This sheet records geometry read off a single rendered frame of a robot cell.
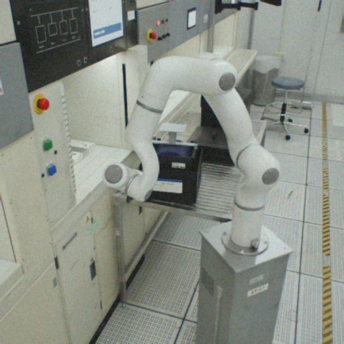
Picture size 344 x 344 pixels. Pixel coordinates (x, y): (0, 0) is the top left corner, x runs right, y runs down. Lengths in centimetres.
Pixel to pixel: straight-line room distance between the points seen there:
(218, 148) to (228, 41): 279
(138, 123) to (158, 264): 159
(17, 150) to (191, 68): 60
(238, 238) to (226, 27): 354
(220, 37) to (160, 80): 371
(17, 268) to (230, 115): 88
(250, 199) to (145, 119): 52
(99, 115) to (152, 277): 108
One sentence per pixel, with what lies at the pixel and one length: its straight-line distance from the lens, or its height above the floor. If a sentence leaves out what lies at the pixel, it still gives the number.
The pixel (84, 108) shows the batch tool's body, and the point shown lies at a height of 107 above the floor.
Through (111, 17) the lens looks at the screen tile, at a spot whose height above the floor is 156.
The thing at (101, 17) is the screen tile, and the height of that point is 157.
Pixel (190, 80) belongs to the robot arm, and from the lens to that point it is 118.
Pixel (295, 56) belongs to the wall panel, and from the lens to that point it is 596.
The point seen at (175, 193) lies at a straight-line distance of 184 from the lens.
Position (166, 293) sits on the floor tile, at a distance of 247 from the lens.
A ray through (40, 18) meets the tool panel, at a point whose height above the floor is 161.
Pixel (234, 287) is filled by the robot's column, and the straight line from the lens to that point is 158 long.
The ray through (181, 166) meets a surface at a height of 94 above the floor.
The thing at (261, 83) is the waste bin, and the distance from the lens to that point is 554.
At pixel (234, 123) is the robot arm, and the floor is 131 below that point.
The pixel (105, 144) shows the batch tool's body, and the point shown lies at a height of 88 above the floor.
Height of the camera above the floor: 177
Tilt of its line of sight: 28 degrees down
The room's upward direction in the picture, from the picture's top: 1 degrees clockwise
